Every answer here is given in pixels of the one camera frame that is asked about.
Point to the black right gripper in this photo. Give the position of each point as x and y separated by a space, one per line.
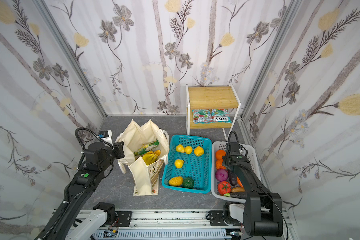
233 173

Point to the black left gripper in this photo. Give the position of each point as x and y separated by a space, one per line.
118 150

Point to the purple eggplant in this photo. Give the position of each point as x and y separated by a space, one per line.
232 178

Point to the purple onion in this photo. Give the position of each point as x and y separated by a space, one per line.
221 175

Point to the cream floral tote bag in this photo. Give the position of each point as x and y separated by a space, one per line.
146 178

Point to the yellow banana bunch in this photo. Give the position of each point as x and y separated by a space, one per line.
151 157

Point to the green snack bag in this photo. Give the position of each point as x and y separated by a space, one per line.
146 148

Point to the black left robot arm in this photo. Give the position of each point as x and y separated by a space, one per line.
76 193

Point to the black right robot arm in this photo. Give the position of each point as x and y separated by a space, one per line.
262 214

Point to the Fox's candy bag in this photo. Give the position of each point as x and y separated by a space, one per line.
221 116

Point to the teal candy bag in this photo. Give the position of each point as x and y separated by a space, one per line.
202 116

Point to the orange tangerine in white basket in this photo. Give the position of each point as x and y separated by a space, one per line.
219 154

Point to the white plastic basket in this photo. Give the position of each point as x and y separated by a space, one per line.
214 183

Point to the red tomato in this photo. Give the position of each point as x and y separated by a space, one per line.
224 187

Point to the brown potato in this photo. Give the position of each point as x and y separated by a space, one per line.
238 190

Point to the yellow bell pepper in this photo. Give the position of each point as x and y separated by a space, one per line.
199 151

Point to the dark green cucumber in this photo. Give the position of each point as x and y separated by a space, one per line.
238 195

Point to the small yellow lemon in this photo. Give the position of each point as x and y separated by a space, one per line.
188 150

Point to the teal plastic basket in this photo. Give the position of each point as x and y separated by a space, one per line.
198 168

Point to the green bell pepper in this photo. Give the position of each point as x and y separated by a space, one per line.
188 183

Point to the yellow bumpy citrus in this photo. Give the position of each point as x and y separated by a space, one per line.
176 181

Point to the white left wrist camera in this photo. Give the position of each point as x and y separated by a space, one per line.
106 136

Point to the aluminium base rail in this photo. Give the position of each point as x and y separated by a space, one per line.
156 225

